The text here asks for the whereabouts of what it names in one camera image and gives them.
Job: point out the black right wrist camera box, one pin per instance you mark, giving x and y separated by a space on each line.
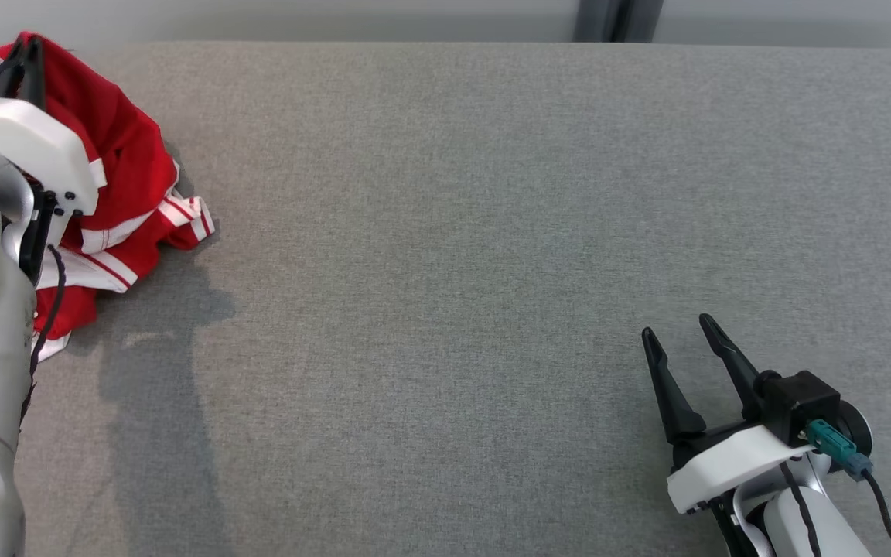
801 402

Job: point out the grey wall post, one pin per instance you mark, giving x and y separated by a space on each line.
616 19

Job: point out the red white jersey shirt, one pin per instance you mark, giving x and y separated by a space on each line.
124 147

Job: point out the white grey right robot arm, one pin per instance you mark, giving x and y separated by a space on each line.
809 518

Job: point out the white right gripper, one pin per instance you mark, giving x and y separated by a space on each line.
724 468

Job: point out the teal right camera connector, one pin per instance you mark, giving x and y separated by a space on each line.
836 447

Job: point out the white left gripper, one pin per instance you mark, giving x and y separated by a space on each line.
28 131

